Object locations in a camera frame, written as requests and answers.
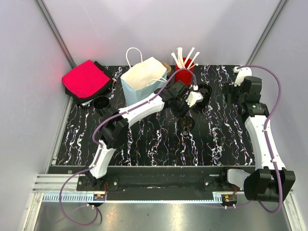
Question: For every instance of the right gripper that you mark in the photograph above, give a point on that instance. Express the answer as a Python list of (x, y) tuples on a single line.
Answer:
[(228, 87)]

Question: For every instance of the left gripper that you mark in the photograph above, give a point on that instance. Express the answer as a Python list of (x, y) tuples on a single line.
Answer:
[(186, 109)]

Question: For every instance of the black coffee cup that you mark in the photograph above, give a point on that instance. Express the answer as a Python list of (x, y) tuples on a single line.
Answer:
[(186, 124), (101, 104)]

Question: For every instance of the brown pulp cup carrier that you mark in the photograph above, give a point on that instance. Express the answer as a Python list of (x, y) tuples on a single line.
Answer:
[(168, 67)]

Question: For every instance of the light blue paper bag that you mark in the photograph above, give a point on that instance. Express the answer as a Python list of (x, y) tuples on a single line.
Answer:
[(142, 79)]

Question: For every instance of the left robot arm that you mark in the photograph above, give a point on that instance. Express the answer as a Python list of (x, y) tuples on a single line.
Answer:
[(116, 123)]

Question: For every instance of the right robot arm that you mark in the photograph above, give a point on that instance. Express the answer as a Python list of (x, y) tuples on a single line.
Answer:
[(271, 181)]

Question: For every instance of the stack of black lids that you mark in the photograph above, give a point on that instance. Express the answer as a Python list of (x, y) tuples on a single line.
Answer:
[(205, 91)]

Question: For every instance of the red straw cup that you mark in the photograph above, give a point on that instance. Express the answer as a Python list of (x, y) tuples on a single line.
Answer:
[(185, 76)]

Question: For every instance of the red and black cloth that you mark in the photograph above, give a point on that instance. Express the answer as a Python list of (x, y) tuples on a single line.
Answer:
[(86, 81)]

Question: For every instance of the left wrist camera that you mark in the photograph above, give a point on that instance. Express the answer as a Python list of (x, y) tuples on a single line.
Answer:
[(194, 97)]

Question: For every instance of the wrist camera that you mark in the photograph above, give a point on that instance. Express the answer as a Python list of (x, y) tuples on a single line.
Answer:
[(194, 97), (241, 74)]

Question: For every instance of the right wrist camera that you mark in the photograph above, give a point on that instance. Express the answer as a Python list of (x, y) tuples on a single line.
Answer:
[(241, 74)]

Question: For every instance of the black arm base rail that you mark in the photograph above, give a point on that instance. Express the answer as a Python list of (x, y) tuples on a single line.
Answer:
[(160, 184)]

